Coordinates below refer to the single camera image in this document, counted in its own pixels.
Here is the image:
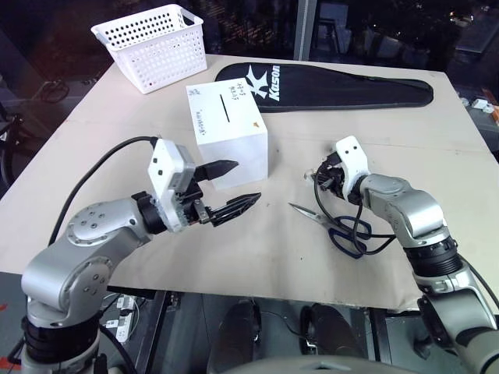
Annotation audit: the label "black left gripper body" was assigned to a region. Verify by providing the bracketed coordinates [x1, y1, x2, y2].
[171, 160, 214, 228]

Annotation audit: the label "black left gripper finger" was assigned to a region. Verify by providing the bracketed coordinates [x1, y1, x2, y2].
[210, 192, 262, 228]
[193, 158, 239, 181]

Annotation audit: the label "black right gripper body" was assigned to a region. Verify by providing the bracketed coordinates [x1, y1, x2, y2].
[321, 161, 351, 200]

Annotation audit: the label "white box with slot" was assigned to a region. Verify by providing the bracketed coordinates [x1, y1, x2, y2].
[186, 80, 271, 192]

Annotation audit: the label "black Kason racket bag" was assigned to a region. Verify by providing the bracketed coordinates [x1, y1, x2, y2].
[214, 61, 434, 114]

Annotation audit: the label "white power strip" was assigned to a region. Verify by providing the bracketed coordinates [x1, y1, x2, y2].
[104, 294, 136, 344]

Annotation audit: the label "white perforated plastic basket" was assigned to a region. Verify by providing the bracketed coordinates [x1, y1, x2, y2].
[90, 3, 208, 95]

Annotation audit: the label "dark rounded shape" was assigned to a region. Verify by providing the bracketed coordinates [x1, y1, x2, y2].
[306, 302, 370, 358]

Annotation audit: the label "grey robot torso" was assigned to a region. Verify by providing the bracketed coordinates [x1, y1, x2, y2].
[216, 349, 395, 374]

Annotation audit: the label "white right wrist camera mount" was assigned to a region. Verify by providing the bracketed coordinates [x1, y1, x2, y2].
[334, 135, 370, 192]

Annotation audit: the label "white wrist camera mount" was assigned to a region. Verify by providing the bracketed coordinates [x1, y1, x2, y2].
[147, 138, 195, 235]
[334, 135, 370, 192]

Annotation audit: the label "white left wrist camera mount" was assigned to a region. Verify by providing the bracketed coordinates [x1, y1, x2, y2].
[147, 138, 195, 235]

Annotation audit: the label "blue handled scissors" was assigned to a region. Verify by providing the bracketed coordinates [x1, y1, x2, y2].
[287, 201, 372, 259]

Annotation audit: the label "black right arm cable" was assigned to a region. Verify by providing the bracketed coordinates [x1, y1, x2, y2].
[313, 178, 397, 259]

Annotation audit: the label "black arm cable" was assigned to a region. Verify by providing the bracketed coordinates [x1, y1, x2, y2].
[313, 178, 397, 259]
[48, 135, 159, 246]

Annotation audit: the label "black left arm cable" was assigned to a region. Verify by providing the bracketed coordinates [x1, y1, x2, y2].
[48, 135, 159, 246]

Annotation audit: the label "grey window frame post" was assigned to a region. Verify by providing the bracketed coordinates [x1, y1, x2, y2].
[292, 0, 317, 60]

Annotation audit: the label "black table frame leg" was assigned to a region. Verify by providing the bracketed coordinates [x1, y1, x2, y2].
[130, 290, 169, 374]

